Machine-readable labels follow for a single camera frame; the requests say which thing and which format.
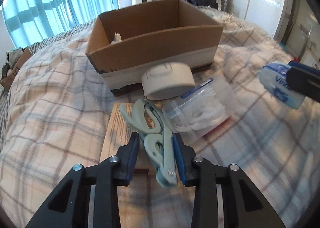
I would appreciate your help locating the left teal curtain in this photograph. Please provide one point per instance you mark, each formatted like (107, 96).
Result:
(31, 21)

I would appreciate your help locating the brown paper booklet box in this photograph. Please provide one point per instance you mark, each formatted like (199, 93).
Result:
(118, 134)

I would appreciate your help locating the green checked bed sheet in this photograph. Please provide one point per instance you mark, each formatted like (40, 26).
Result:
(5, 100)

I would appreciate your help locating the green hole punch pliers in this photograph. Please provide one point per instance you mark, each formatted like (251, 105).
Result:
(149, 121)

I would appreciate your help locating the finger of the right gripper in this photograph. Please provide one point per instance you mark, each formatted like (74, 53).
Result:
(304, 82)
(304, 67)

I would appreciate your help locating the clear plastic jar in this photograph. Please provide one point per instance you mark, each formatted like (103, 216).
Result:
(197, 112)

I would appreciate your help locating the large open cardboard box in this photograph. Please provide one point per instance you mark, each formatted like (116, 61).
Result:
(152, 33)

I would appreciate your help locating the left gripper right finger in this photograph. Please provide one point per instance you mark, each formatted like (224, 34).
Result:
(243, 203)

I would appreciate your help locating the plaid cream blanket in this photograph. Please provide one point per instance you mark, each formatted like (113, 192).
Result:
(60, 107)

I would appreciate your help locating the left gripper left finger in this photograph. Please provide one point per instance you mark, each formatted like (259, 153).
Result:
(68, 203)

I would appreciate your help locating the white tape roll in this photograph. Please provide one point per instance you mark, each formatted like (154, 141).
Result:
(167, 80)

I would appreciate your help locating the blue tissue pack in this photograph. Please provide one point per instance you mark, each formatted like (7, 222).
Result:
(273, 78)

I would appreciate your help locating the white plush toy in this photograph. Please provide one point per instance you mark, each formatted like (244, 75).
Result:
(117, 38)

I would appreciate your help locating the small cardboard box with items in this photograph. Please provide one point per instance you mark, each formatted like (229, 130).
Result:
(9, 72)

